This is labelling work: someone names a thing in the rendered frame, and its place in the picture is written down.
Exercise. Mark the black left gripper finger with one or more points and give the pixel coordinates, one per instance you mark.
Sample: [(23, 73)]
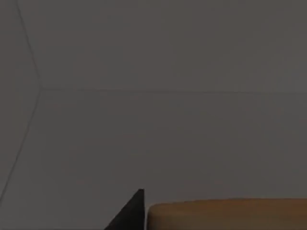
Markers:
[(134, 213)]

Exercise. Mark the brown bread loaf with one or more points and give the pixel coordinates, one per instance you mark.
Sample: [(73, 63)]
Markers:
[(225, 214)]

